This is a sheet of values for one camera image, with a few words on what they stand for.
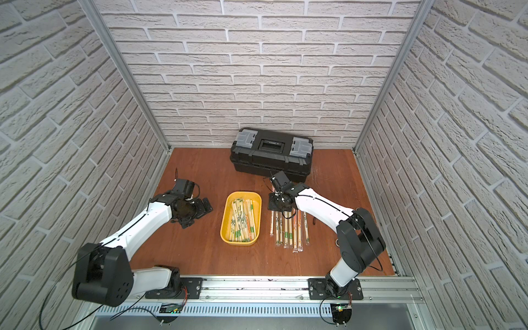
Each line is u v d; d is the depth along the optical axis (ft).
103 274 1.33
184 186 2.25
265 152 3.11
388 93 3.02
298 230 2.91
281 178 2.28
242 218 2.97
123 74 2.82
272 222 2.73
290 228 2.94
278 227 2.94
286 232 2.87
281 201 2.08
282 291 2.48
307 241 2.80
